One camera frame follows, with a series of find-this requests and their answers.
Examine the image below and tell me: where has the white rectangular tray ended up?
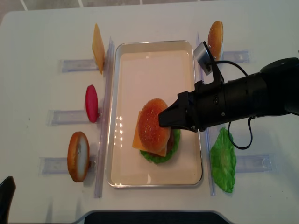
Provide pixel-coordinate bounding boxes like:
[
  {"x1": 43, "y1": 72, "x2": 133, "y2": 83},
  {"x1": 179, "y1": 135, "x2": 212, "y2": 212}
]
[{"x1": 105, "y1": 41, "x2": 203, "y2": 188}]

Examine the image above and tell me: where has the clear holder bottom left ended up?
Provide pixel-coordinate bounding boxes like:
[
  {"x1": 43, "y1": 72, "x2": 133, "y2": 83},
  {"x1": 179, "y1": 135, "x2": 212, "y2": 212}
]
[{"x1": 38, "y1": 156, "x2": 97, "y2": 175}]

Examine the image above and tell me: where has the clear holder bottom right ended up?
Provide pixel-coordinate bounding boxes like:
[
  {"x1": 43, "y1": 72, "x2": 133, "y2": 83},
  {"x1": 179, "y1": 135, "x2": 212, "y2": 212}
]
[{"x1": 235, "y1": 154, "x2": 277, "y2": 173}]

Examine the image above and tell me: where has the black base bottom edge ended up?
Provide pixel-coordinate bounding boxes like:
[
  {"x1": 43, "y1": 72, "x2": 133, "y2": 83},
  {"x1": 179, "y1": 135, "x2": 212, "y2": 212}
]
[{"x1": 75, "y1": 210, "x2": 231, "y2": 224}]

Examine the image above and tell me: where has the black object bottom left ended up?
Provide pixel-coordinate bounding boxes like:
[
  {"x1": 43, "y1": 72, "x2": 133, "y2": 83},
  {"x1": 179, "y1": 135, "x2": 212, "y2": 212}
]
[{"x1": 0, "y1": 176, "x2": 16, "y2": 224}]

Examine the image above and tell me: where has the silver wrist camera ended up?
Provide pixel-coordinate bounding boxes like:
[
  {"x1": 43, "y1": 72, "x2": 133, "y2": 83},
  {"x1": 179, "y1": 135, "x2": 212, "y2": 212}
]
[{"x1": 193, "y1": 41, "x2": 214, "y2": 75}]

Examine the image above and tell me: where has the green lettuce leaf on tray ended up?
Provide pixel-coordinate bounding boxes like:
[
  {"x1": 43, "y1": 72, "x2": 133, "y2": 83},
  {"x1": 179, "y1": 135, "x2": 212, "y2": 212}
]
[{"x1": 140, "y1": 129, "x2": 181, "y2": 164}]

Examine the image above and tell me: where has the upright orange cheese slice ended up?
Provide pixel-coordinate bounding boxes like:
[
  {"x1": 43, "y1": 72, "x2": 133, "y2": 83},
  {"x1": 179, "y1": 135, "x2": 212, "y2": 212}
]
[{"x1": 92, "y1": 23, "x2": 105, "y2": 74}]

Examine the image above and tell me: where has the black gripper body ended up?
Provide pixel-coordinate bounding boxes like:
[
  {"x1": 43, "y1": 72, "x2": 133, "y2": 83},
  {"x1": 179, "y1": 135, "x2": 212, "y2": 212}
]
[{"x1": 177, "y1": 81, "x2": 225, "y2": 132}]

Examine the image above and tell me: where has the clear holder top left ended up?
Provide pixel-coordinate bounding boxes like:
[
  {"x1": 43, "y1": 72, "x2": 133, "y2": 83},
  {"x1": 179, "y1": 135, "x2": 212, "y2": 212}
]
[{"x1": 60, "y1": 59, "x2": 99, "y2": 73}]

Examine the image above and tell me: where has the clear holder middle left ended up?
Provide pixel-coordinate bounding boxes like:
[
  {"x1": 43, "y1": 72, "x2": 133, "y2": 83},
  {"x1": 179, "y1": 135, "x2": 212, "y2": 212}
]
[{"x1": 46, "y1": 110, "x2": 90, "y2": 126}]

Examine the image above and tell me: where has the red tomato slice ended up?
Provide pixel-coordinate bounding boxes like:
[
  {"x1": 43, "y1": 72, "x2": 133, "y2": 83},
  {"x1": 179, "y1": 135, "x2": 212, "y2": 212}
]
[{"x1": 85, "y1": 85, "x2": 99, "y2": 123}]

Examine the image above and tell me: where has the clear long rail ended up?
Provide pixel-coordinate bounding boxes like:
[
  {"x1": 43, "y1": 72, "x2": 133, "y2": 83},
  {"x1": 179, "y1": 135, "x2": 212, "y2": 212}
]
[
  {"x1": 197, "y1": 32, "x2": 215, "y2": 196},
  {"x1": 94, "y1": 38, "x2": 115, "y2": 198}
]

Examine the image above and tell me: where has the golden bun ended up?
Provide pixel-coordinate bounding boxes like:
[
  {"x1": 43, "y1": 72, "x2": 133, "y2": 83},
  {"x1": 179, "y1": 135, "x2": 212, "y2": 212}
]
[
  {"x1": 138, "y1": 98, "x2": 171, "y2": 154},
  {"x1": 207, "y1": 21, "x2": 223, "y2": 61}
]

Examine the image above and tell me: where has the black camera cable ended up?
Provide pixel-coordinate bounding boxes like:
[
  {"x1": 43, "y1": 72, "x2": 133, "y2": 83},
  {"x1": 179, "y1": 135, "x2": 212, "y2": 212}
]
[{"x1": 214, "y1": 60, "x2": 256, "y2": 150}]

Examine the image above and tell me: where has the orange cheese slice on tray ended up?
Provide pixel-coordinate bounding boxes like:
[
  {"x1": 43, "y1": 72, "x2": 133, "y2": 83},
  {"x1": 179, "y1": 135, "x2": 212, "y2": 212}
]
[{"x1": 132, "y1": 112, "x2": 167, "y2": 157}]

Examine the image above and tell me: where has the clear long rail left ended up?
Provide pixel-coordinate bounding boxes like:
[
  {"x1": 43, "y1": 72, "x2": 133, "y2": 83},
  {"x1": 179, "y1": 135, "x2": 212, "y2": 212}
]
[{"x1": 94, "y1": 38, "x2": 115, "y2": 198}]

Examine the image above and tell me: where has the bread bun slice left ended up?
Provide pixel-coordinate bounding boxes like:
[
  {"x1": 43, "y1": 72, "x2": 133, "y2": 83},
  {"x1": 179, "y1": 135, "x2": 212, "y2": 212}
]
[{"x1": 67, "y1": 131, "x2": 90, "y2": 182}]

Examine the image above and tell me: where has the clear holder top right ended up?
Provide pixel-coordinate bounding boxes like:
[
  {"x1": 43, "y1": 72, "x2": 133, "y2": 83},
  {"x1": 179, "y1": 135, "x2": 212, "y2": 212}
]
[{"x1": 220, "y1": 49, "x2": 253, "y2": 63}]

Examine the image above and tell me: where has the upright green lettuce leaf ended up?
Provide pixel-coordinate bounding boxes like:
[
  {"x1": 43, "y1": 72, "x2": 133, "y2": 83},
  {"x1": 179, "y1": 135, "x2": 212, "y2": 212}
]
[{"x1": 210, "y1": 127, "x2": 236, "y2": 193}]

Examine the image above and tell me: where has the clear holder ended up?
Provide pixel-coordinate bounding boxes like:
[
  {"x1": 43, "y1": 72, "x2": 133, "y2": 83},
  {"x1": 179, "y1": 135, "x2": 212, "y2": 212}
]
[
  {"x1": 60, "y1": 59, "x2": 99, "y2": 73},
  {"x1": 235, "y1": 154, "x2": 277, "y2": 173},
  {"x1": 220, "y1": 49, "x2": 253, "y2": 63},
  {"x1": 38, "y1": 156, "x2": 97, "y2": 175},
  {"x1": 46, "y1": 110, "x2": 90, "y2": 126}
]

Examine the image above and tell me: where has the brown meat patty on tray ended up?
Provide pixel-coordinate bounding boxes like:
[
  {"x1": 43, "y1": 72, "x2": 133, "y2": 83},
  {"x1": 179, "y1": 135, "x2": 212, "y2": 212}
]
[{"x1": 166, "y1": 129, "x2": 175, "y2": 154}]

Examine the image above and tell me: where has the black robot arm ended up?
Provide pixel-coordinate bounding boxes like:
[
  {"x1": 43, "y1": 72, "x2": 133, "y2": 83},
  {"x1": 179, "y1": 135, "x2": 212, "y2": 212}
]
[{"x1": 158, "y1": 57, "x2": 299, "y2": 132}]

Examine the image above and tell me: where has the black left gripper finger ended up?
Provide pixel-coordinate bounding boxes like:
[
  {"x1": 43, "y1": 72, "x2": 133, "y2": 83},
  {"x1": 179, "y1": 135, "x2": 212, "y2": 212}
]
[{"x1": 158, "y1": 99, "x2": 196, "y2": 131}]

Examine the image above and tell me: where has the clear long rail right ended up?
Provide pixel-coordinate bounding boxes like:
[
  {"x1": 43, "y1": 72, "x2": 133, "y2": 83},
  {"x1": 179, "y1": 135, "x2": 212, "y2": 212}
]
[{"x1": 197, "y1": 32, "x2": 215, "y2": 196}]

